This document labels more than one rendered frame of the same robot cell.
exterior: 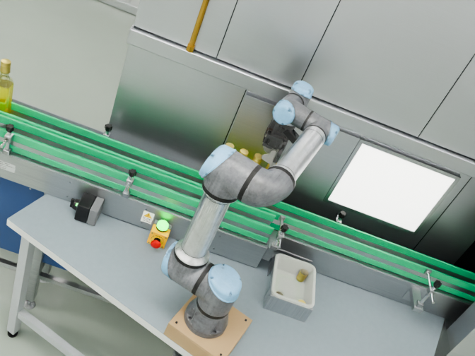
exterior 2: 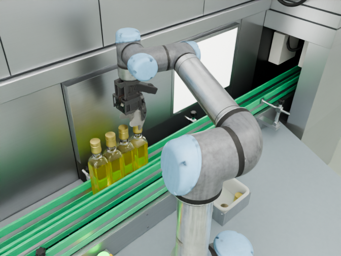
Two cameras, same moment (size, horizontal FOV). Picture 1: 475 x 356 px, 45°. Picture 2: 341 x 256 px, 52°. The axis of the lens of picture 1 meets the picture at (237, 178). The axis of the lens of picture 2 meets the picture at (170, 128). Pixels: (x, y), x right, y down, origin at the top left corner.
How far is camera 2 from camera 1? 1.09 m
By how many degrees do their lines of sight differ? 29
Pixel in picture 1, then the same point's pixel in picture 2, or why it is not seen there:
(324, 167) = (160, 93)
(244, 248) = (168, 203)
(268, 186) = (256, 137)
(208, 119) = (45, 138)
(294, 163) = (227, 97)
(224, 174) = (213, 169)
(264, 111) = (91, 88)
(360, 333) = (272, 173)
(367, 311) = not seen: hidden behind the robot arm
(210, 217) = (208, 218)
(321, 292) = not seen: hidden behind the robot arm
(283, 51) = (70, 19)
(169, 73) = not seen: outside the picture
